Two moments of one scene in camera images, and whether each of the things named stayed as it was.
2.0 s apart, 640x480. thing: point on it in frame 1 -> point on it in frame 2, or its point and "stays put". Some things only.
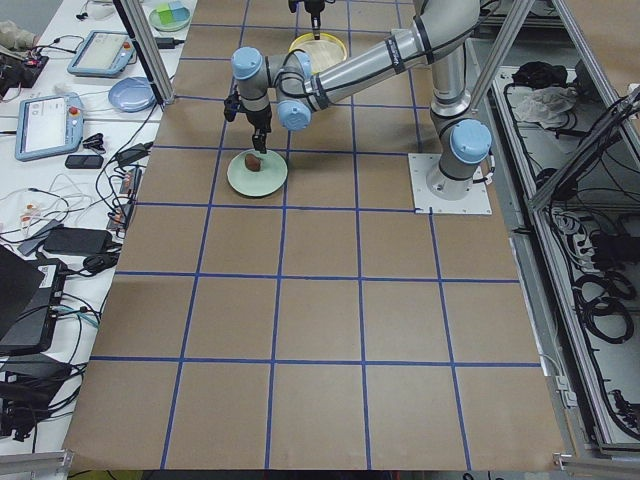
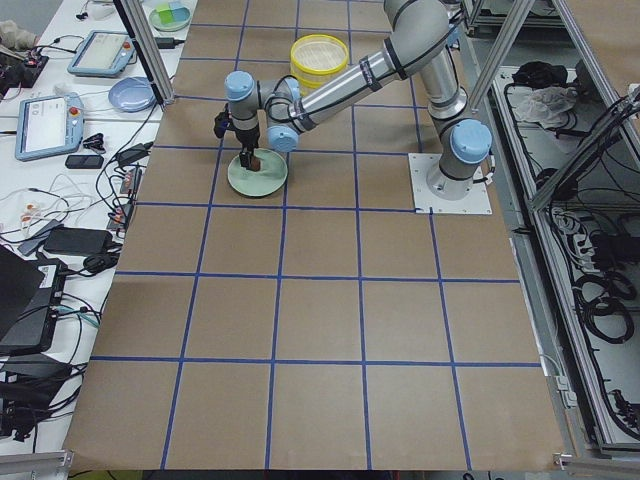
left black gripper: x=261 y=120 -> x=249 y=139
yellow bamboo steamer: x=323 y=53 stays put
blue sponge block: x=179 y=11 stays put
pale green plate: x=267 y=180 stays put
